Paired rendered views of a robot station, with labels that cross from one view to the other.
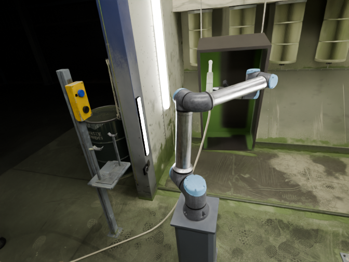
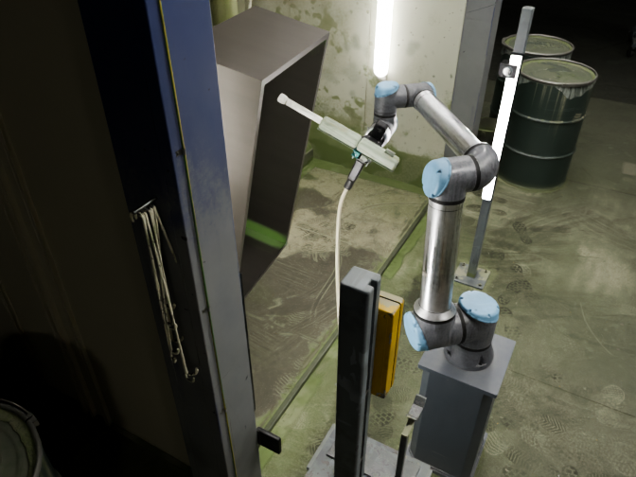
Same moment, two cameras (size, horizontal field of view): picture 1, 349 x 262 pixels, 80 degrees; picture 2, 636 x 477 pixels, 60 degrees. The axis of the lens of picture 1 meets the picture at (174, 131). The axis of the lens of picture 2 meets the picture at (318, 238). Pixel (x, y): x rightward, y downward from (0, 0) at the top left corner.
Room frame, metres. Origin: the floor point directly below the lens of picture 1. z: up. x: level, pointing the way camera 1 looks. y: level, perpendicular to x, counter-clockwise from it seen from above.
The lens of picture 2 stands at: (1.37, 1.47, 2.29)
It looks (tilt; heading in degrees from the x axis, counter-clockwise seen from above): 36 degrees down; 281
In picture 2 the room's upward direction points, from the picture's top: straight up
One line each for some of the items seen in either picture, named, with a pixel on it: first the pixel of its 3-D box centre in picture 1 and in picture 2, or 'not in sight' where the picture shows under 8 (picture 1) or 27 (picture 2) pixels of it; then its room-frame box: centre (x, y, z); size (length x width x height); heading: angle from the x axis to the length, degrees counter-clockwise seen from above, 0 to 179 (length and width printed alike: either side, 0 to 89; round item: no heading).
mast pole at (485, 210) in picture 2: not in sight; (495, 163); (0.91, -1.38, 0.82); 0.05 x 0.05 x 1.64; 72
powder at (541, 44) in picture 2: not in sight; (538, 45); (0.43, -3.47, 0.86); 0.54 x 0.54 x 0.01
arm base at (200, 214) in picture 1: (196, 205); (469, 344); (1.06, -0.10, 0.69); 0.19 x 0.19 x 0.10
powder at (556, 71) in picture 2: not in sight; (556, 72); (0.38, -2.83, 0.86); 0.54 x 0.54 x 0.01
